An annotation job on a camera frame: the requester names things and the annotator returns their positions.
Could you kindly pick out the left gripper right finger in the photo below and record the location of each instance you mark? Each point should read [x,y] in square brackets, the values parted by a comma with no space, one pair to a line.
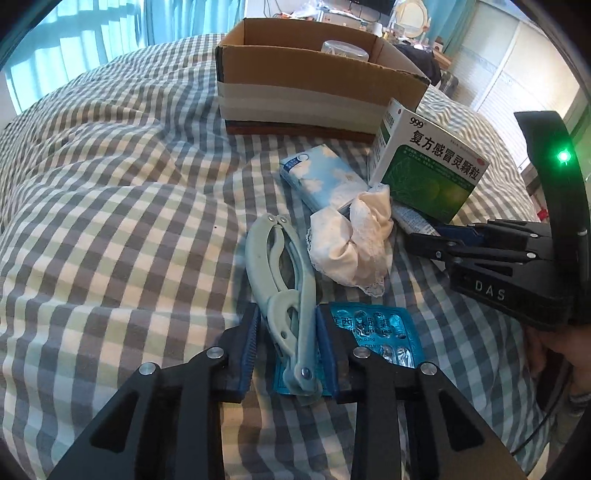
[408,415]

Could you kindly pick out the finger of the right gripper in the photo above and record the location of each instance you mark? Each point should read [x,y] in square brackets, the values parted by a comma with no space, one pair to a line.
[443,249]
[455,230]

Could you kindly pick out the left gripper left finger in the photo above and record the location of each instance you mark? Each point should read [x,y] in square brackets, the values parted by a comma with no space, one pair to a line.
[165,423]

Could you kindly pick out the green 999 medicine box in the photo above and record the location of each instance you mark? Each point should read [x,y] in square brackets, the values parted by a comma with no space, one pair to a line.
[426,168]

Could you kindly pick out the blue pill blister pack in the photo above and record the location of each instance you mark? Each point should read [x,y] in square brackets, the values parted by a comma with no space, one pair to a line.
[345,327]

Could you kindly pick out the white lace sock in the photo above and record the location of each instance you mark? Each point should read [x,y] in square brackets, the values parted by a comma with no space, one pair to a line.
[351,249]

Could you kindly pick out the blue tissue pack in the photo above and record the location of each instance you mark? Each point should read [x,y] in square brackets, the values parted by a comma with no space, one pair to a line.
[322,178]

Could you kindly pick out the pale green plastic pliers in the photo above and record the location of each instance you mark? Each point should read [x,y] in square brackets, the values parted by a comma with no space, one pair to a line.
[283,285]

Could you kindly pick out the clear cotton swab jar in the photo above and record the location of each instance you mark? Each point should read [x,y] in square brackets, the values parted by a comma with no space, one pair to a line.
[344,49]

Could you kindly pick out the white louvered wardrobe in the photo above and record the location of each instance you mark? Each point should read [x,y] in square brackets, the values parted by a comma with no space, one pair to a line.
[506,64]

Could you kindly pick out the black jacket on chair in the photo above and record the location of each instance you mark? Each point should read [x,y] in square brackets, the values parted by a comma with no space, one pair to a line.
[424,60]

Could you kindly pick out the blue curtain right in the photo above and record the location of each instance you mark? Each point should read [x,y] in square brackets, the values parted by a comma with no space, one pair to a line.
[450,20]

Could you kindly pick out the blue curtain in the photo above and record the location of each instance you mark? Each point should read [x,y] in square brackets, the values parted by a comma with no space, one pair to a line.
[168,21]
[73,38]
[450,20]

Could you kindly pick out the checkered bed cover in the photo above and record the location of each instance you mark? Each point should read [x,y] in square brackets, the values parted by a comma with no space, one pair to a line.
[124,209]

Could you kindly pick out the oval vanity mirror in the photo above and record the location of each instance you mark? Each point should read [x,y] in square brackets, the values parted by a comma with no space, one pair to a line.
[412,16]

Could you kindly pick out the brown cardboard box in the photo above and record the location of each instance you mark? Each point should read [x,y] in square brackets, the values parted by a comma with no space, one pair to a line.
[273,79]

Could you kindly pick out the blue curtain middle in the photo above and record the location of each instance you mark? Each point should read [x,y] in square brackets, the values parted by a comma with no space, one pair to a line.
[168,21]

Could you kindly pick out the blue curtain left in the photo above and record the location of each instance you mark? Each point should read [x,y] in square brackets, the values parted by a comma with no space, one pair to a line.
[73,38]

